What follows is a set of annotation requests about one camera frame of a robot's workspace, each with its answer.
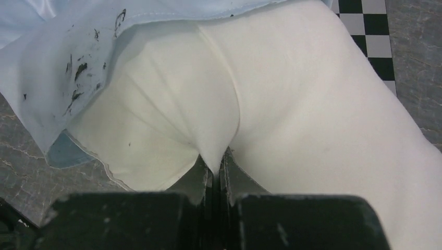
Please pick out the white pillow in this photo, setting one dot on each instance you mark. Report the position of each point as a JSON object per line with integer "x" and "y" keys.
{"x": 288, "y": 90}

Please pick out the black white checkerboard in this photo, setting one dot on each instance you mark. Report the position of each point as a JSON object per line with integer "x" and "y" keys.
{"x": 367, "y": 23}

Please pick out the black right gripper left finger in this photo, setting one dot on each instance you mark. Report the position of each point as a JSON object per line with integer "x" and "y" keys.
{"x": 194, "y": 182}

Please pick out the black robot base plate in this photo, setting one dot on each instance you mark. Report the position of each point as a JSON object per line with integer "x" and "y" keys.
{"x": 17, "y": 231}

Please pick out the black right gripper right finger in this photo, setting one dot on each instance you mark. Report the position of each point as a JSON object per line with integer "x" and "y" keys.
{"x": 234, "y": 182}

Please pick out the light blue pillowcase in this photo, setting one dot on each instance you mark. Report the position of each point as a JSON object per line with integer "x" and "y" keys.
{"x": 56, "y": 59}

